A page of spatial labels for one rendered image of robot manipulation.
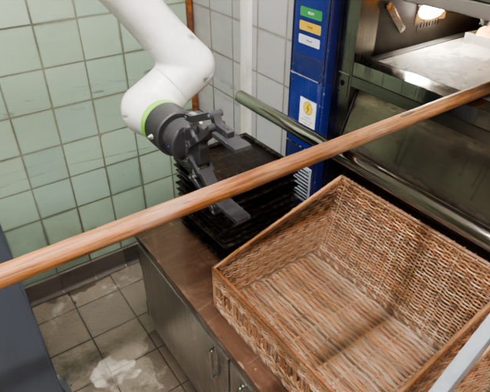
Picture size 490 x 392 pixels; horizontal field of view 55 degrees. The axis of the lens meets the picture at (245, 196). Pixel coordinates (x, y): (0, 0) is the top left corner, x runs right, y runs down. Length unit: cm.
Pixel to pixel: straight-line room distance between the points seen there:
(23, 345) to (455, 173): 125
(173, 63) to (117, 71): 100
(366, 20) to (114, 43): 100
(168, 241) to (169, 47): 80
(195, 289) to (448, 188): 75
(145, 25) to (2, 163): 114
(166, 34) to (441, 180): 73
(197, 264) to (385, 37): 87
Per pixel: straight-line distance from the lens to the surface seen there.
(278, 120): 102
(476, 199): 121
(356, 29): 134
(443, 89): 123
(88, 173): 210
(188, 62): 99
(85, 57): 192
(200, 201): 71
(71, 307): 230
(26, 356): 158
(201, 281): 146
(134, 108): 98
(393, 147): 132
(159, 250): 158
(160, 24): 98
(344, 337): 133
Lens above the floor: 161
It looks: 35 degrees down
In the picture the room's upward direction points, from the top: straight up
